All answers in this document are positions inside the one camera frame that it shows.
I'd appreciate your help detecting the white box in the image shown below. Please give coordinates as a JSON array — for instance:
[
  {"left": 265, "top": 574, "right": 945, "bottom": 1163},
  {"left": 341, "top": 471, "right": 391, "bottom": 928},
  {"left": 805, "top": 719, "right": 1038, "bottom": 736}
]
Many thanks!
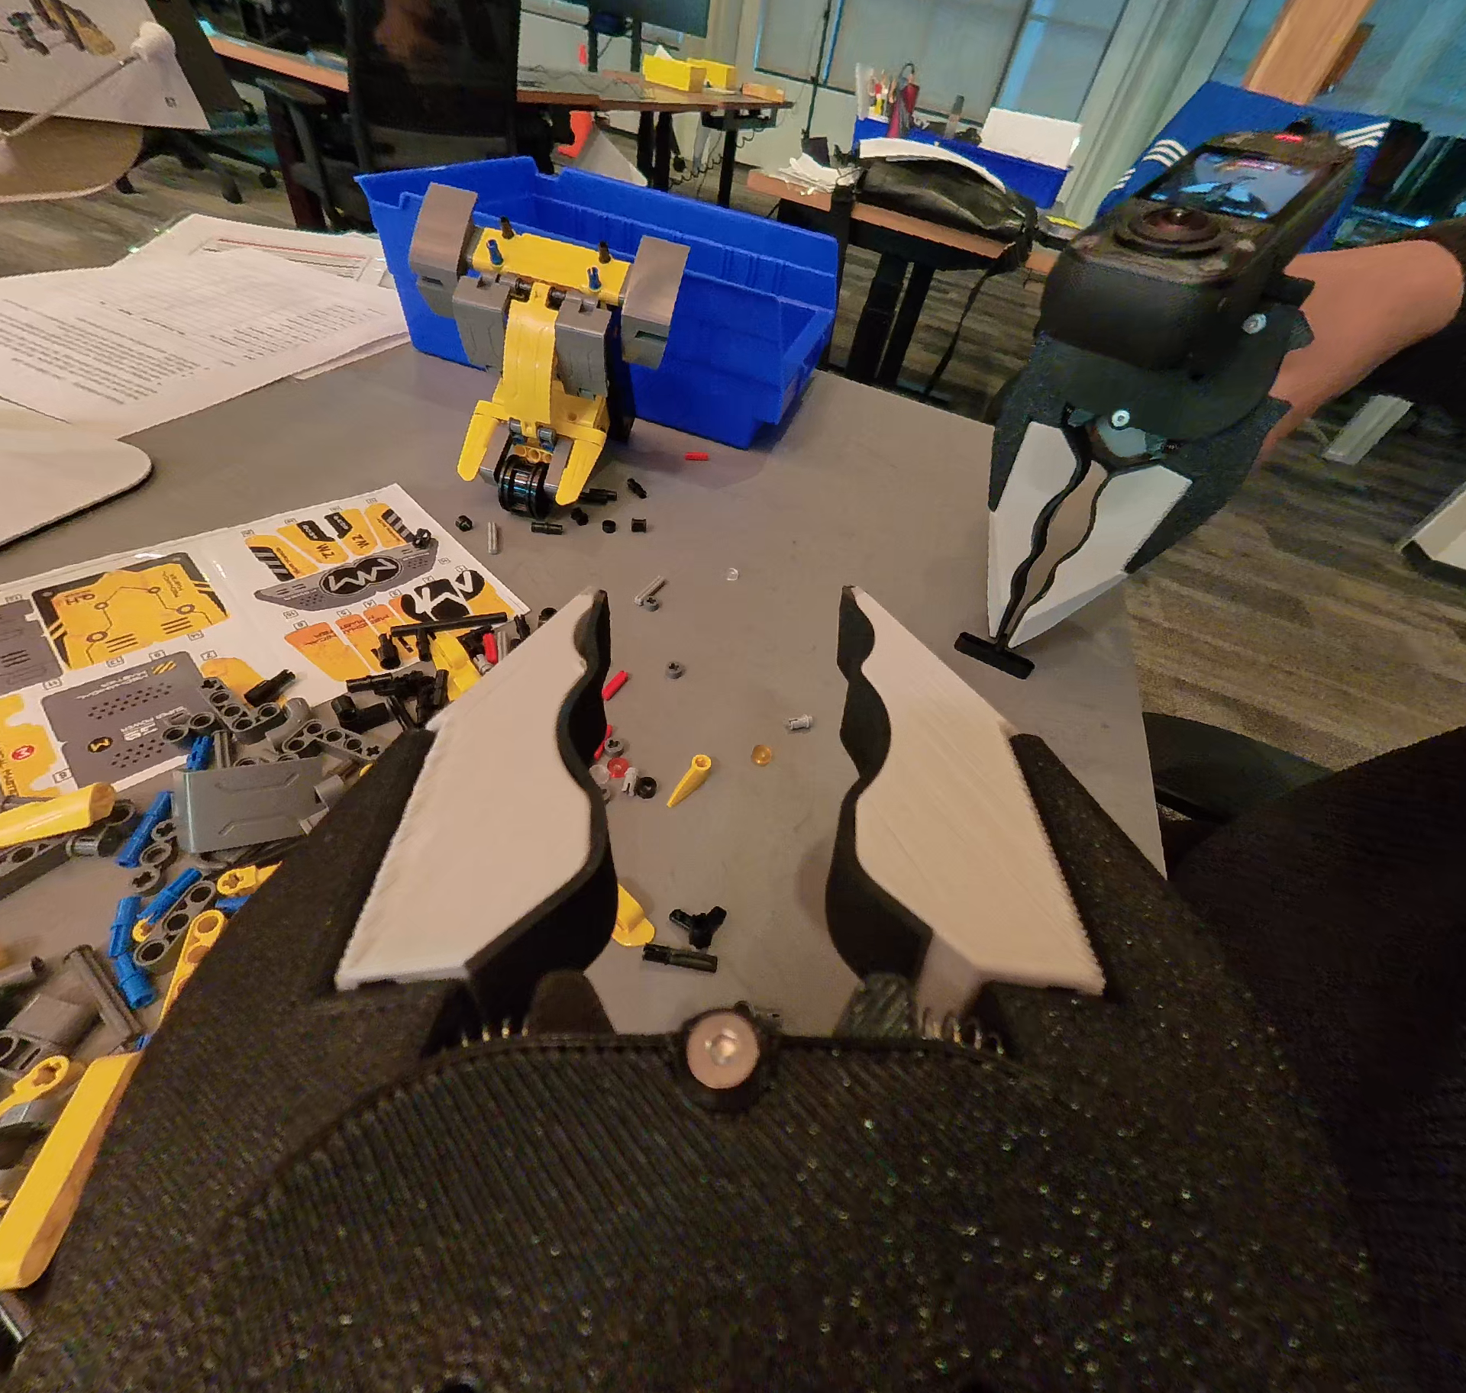
[{"left": 984, "top": 106, "right": 1084, "bottom": 176}]

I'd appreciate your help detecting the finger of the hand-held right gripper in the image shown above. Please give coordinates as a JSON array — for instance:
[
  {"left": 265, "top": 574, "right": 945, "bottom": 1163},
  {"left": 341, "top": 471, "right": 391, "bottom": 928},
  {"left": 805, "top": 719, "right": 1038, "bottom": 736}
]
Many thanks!
[
  {"left": 1011, "top": 460, "right": 1194, "bottom": 650},
  {"left": 987, "top": 420, "right": 1086, "bottom": 635}
]

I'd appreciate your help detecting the holder with pens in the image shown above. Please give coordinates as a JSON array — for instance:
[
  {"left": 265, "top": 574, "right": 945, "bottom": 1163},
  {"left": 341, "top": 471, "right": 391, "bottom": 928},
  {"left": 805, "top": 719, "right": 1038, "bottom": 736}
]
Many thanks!
[{"left": 852, "top": 63, "right": 930, "bottom": 140}]

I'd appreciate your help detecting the yellow box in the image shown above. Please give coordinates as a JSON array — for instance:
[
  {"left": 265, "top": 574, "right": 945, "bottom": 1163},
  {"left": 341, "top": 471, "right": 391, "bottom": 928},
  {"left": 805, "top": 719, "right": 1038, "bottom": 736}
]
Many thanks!
[{"left": 639, "top": 51, "right": 742, "bottom": 96}]

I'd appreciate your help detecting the wooden desk with black legs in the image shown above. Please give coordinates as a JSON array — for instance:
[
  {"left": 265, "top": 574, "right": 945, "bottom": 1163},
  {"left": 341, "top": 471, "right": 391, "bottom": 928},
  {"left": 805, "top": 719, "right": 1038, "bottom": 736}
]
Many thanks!
[{"left": 514, "top": 69, "right": 794, "bottom": 210}]

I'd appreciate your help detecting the beige curved board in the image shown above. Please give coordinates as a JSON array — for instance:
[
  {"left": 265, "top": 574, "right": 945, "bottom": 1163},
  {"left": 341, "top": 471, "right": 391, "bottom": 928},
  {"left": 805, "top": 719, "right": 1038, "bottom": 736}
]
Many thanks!
[{"left": 0, "top": 113, "right": 147, "bottom": 204}]

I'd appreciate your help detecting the brown side table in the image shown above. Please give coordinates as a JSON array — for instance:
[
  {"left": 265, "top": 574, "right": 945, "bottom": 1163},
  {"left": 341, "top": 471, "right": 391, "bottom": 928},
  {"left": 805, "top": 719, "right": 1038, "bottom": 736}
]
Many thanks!
[{"left": 747, "top": 161, "right": 1059, "bottom": 396}]

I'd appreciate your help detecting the person's right forearm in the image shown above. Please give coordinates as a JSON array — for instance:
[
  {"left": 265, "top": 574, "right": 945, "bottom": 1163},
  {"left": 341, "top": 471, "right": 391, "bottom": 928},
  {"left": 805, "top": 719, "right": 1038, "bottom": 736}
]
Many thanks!
[{"left": 1266, "top": 236, "right": 1466, "bottom": 449}]

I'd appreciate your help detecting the person's dark clothing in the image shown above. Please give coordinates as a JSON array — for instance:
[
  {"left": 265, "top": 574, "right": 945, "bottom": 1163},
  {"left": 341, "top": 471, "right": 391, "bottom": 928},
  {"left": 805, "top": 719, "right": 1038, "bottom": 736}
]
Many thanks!
[{"left": 1144, "top": 710, "right": 1466, "bottom": 1393}]

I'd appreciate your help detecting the black bag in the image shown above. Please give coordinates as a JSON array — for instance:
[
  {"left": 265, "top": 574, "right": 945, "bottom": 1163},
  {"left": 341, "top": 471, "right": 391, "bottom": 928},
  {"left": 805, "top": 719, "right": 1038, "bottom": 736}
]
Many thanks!
[{"left": 852, "top": 152, "right": 1071, "bottom": 273}]

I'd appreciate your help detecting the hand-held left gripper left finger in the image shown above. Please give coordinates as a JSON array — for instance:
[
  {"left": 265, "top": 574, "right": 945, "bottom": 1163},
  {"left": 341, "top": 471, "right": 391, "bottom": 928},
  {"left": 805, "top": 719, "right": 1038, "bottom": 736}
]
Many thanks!
[{"left": 334, "top": 587, "right": 622, "bottom": 1018}]

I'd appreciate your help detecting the white stand base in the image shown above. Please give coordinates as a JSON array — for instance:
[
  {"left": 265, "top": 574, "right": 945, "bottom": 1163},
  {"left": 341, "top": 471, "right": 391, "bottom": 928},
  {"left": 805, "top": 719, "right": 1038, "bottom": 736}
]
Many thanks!
[{"left": 0, "top": 402, "right": 153, "bottom": 549}]

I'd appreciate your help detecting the yellow grey sticker sheet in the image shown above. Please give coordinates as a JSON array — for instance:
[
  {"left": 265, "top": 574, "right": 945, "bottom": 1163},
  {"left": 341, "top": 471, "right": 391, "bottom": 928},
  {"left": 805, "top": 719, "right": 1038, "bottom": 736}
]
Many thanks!
[{"left": 0, "top": 484, "right": 533, "bottom": 798}]

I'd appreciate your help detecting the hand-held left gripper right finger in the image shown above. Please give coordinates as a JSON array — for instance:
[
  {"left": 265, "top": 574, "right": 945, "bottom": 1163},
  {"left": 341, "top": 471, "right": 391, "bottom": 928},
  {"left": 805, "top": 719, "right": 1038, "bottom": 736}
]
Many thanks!
[{"left": 824, "top": 587, "right": 1103, "bottom": 1037}]

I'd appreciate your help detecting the cluster of black toy pins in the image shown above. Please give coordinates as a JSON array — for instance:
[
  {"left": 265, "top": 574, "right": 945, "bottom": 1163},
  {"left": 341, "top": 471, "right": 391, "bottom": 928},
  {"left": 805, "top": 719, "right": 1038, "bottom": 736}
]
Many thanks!
[{"left": 456, "top": 473, "right": 650, "bottom": 538}]

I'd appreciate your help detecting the black office chair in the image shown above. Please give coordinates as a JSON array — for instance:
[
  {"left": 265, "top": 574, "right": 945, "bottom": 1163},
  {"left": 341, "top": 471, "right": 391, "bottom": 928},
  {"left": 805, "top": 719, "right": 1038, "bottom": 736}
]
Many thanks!
[{"left": 256, "top": 0, "right": 522, "bottom": 228}]

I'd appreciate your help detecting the blue plastic bin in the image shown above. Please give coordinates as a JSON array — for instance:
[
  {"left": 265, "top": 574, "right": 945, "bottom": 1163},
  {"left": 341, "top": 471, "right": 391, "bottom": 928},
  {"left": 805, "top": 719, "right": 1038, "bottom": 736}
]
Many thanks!
[{"left": 352, "top": 154, "right": 841, "bottom": 452}]

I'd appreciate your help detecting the black connector piece with pins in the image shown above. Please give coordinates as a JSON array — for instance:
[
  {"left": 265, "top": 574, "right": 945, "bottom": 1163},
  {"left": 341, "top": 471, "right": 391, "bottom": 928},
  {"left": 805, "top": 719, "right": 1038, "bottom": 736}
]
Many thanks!
[{"left": 952, "top": 626, "right": 1038, "bottom": 679}]

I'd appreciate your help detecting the wooden beam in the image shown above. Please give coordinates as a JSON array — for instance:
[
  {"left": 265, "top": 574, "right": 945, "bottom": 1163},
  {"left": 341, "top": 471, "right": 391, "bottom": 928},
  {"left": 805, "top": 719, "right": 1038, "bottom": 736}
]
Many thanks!
[{"left": 1242, "top": 0, "right": 1422, "bottom": 103}]

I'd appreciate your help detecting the printed paper sheet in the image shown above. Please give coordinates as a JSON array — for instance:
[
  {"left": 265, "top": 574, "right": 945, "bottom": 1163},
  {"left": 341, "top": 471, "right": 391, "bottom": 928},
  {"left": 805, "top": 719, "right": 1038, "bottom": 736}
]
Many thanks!
[
  {"left": 118, "top": 214, "right": 395, "bottom": 286},
  {"left": 0, "top": 249, "right": 415, "bottom": 440}
]

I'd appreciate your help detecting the pile of toy building pieces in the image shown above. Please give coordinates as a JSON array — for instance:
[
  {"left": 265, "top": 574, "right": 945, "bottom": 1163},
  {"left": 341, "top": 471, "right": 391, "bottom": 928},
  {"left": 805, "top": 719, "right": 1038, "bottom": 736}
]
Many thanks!
[{"left": 0, "top": 603, "right": 668, "bottom": 1320}]

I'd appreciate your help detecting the yellow grey toy vehicle model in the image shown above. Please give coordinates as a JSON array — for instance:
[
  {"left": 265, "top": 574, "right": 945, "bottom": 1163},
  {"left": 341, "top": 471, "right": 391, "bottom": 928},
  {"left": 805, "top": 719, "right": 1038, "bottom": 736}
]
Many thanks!
[{"left": 407, "top": 184, "right": 692, "bottom": 521}]

